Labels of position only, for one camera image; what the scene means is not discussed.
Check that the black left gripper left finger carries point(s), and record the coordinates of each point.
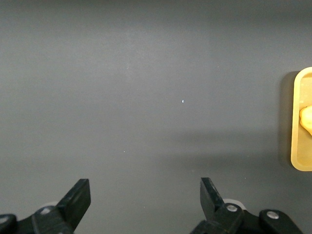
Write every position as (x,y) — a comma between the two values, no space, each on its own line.
(61,219)

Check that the yellow potato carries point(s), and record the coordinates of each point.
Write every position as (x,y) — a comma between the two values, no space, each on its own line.
(307,120)

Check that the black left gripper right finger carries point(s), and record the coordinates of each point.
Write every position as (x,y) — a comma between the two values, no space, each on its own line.
(219,219)

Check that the yellow plastic tray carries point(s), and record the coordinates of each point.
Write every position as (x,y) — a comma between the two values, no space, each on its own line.
(296,146)

